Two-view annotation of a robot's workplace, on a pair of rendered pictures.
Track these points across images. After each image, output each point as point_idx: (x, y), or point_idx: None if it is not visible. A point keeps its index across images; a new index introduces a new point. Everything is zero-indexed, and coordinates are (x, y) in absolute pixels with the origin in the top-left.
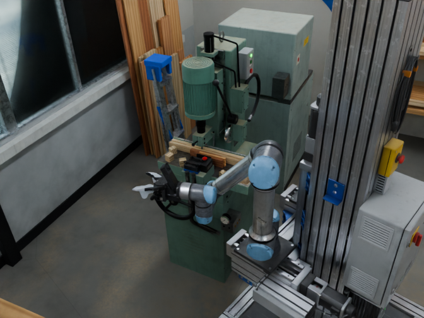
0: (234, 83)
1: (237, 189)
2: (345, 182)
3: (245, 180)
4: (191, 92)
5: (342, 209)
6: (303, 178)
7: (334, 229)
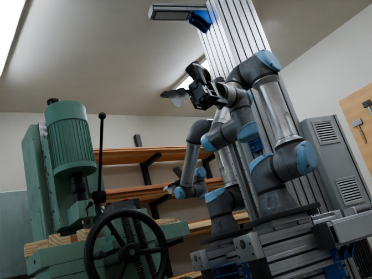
0: None
1: (176, 231)
2: None
3: (176, 219)
4: (75, 129)
5: None
6: (246, 145)
7: None
